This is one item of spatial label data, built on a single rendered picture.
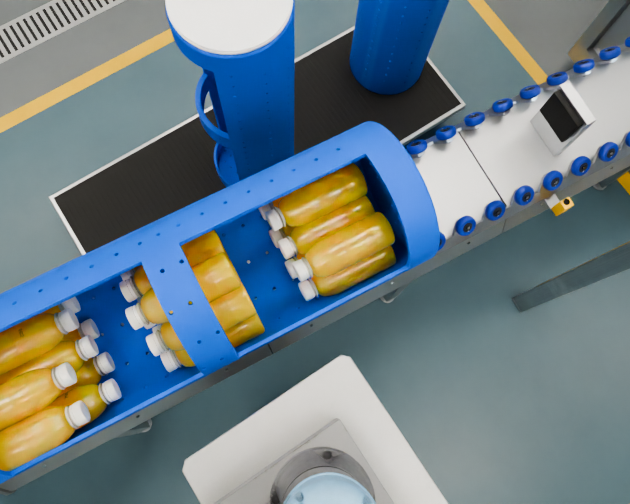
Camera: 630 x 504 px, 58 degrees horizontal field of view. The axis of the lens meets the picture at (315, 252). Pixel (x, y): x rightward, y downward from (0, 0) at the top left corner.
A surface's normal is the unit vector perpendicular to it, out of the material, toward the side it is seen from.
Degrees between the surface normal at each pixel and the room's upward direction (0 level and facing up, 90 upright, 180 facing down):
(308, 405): 0
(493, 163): 0
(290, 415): 0
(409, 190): 18
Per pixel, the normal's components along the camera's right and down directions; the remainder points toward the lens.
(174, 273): 0.02, -0.28
